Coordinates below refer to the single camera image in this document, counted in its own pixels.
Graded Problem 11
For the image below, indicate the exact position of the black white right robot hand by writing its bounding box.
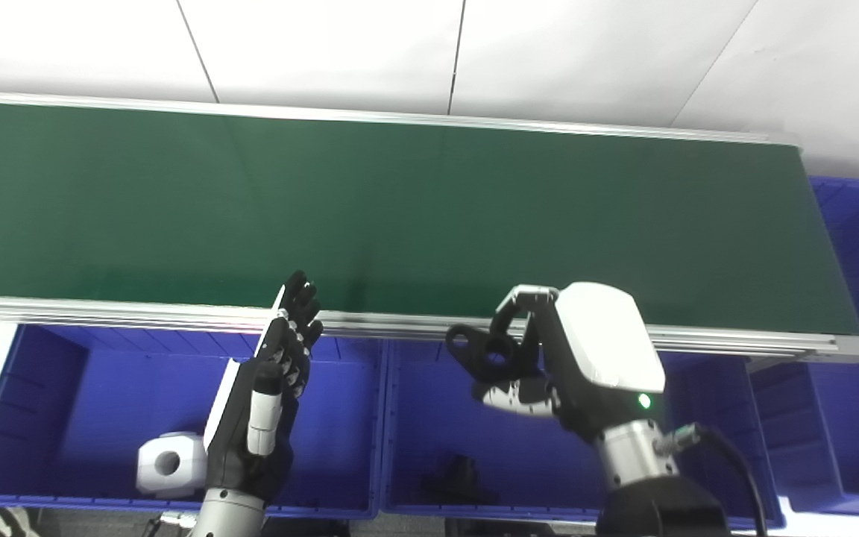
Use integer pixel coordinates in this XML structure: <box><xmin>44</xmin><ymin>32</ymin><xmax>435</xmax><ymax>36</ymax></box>
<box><xmin>471</xmin><ymin>282</ymin><xmax>667</xmax><ymax>448</ymax></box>

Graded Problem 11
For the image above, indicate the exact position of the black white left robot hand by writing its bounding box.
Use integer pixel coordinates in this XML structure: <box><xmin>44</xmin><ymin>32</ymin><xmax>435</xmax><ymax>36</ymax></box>
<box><xmin>204</xmin><ymin>270</ymin><xmax>324</xmax><ymax>515</ymax></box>

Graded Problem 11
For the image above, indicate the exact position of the black flange part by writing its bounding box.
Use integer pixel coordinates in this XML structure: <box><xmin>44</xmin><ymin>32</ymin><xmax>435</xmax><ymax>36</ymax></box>
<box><xmin>444</xmin><ymin>322</ymin><xmax>542</xmax><ymax>385</ymax></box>

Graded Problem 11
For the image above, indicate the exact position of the white cube part with hole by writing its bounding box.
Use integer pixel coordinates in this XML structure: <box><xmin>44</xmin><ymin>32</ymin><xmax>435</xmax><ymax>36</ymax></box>
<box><xmin>136</xmin><ymin>431</ymin><xmax>208</xmax><ymax>499</ymax></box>

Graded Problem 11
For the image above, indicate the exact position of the blue bin with white part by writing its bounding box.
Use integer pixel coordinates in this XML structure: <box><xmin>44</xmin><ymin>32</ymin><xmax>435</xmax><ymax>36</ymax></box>
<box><xmin>0</xmin><ymin>322</ymin><xmax>387</xmax><ymax>521</ymax></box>

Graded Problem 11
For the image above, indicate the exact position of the blue bin with black part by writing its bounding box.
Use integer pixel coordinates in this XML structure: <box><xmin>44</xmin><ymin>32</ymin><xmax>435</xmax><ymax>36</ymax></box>
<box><xmin>379</xmin><ymin>336</ymin><xmax>787</xmax><ymax>530</ymax></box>

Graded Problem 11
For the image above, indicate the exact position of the black part in bin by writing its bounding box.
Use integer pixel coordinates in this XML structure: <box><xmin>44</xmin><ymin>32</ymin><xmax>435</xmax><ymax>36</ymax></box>
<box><xmin>421</xmin><ymin>453</ymin><xmax>501</xmax><ymax>508</ymax></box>

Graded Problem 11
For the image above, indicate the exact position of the green conveyor belt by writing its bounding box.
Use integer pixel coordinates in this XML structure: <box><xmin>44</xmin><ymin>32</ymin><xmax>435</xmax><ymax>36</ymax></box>
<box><xmin>0</xmin><ymin>101</ymin><xmax>859</xmax><ymax>336</ymax></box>
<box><xmin>0</xmin><ymin>89</ymin><xmax>859</xmax><ymax>366</ymax></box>

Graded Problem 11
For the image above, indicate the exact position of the black white shoe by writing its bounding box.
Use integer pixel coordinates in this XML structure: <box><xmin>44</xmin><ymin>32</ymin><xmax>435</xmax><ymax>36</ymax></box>
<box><xmin>0</xmin><ymin>506</ymin><xmax>43</xmax><ymax>537</ymax></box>

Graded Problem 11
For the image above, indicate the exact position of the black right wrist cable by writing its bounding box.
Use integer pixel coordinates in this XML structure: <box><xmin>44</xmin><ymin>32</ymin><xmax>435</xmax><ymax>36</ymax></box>
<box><xmin>653</xmin><ymin>421</ymin><xmax>770</xmax><ymax>537</ymax></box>

